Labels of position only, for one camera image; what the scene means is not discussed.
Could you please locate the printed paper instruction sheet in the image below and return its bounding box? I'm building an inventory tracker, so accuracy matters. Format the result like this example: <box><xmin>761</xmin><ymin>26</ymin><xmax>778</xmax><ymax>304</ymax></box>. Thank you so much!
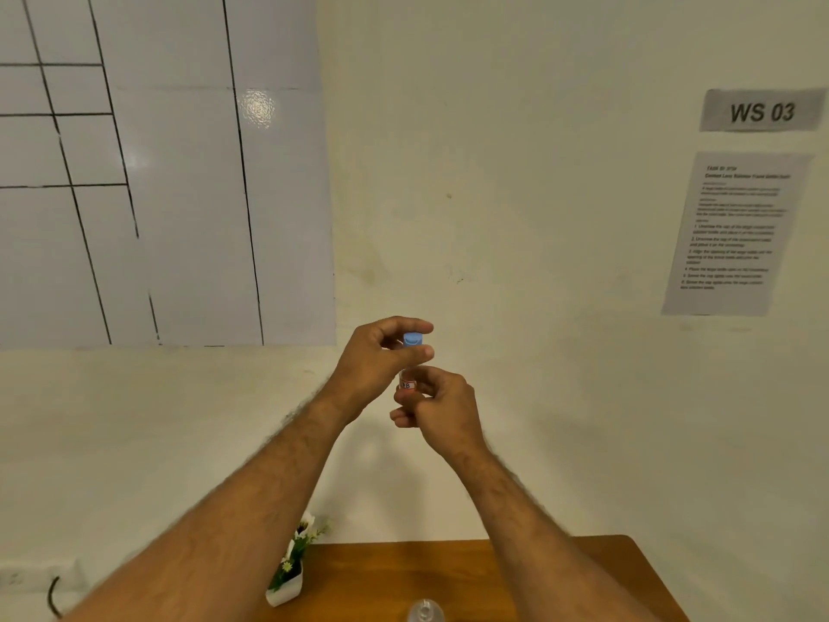
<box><xmin>661</xmin><ymin>151</ymin><xmax>814</xmax><ymax>317</ymax></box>

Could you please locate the person's right forearm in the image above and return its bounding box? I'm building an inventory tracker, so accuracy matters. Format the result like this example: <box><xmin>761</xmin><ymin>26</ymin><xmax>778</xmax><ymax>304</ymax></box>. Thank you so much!
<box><xmin>446</xmin><ymin>439</ymin><xmax>663</xmax><ymax>622</ymax></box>

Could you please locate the person's right hand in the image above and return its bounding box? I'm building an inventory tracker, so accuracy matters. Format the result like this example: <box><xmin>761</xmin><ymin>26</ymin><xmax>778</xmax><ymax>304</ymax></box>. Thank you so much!
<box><xmin>390</xmin><ymin>365</ymin><xmax>488</xmax><ymax>462</ymax></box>

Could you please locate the grey wall sign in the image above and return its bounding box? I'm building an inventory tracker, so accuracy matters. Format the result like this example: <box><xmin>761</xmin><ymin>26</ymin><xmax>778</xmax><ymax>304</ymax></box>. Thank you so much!
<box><xmin>699</xmin><ymin>88</ymin><xmax>828</xmax><ymax>133</ymax></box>

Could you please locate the person's left hand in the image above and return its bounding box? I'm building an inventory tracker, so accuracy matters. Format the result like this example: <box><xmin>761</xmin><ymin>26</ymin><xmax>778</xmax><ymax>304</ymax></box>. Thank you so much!
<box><xmin>326</xmin><ymin>316</ymin><xmax>435</xmax><ymax>425</ymax></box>

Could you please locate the person's left forearm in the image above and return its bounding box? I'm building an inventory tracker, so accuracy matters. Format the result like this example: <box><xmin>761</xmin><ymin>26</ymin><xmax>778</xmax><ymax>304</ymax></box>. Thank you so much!
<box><xmin>61</xmin><ymin>383</ymin><xmax>355</xmax><ymax>622</ymax></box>

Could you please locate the artificial plant in white pot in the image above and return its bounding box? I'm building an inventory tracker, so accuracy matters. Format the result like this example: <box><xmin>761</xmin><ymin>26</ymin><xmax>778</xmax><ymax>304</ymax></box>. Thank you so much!
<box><xmin>265</xmin><ymin>511</ymin><xmax>331</xmax><ymax>608</ymax></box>

